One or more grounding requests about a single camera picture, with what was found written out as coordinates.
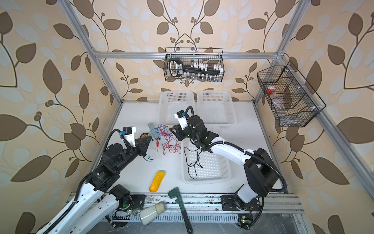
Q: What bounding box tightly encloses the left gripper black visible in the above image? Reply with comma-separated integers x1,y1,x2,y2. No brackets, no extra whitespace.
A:
113,134,151,174

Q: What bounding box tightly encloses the blue cable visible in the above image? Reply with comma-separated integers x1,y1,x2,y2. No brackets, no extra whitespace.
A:
143,124,173,162

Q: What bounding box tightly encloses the black cable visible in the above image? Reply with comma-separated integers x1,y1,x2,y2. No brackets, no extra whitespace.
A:
183,146,205,180

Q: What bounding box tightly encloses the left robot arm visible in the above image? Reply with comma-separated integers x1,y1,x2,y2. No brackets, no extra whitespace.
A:
38,127,152,234

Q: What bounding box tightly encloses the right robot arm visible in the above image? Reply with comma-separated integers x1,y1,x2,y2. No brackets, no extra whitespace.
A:
170,106,287,210

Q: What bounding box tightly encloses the grey blue stapler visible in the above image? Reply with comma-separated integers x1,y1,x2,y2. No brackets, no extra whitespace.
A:
148,122,159,138

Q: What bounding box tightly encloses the white basket back left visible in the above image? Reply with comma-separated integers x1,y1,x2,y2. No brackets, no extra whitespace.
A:
158,91,195,125

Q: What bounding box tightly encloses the white basket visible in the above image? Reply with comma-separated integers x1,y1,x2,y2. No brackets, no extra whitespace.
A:
181,138,232,184
158,91,195,125
197,90,237,126

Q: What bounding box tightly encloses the white basket front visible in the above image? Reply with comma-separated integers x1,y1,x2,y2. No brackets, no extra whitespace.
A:
181,138,232,184

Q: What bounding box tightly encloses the yellow plastic corn toy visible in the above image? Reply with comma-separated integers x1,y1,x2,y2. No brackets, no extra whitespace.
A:
149,171,165,193

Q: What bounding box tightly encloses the white basket back right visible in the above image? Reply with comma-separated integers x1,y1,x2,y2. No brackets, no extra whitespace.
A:
197,90,237,126

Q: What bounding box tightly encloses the black socket holder tool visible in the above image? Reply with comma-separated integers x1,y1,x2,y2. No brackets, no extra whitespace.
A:
168,58,224,77

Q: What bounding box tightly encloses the white plastic bottle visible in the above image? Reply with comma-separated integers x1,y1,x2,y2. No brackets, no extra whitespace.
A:
139,202,166,225

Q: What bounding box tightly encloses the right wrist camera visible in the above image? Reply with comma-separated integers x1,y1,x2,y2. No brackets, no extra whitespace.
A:
174,110,188,130

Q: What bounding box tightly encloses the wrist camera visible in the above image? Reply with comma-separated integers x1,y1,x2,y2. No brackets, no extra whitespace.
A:
120,126,136,148
174,110,188,130

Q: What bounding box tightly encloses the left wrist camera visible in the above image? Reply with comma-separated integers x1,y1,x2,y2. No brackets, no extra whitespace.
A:
120,126,136,148

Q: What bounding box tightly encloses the green handled wrench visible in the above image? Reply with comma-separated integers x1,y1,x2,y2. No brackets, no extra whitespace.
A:
168,187,194,234

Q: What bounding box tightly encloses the aluminium frame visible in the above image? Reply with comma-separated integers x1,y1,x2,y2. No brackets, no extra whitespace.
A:
71,1,374,234

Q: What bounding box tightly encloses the black wire basket back wall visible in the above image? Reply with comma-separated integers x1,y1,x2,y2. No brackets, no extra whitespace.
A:
163,46,225,82

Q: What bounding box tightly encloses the black wire basket wall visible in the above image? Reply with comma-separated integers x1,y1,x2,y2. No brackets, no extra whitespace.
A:
257,61,326,127
163,46,225,82

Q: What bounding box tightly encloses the red object in wire basket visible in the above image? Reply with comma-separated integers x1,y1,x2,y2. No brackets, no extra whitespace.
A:
266,85,276,94

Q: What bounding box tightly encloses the black wire basket right wall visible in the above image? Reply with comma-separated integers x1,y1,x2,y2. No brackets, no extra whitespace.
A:
257,61,326,127

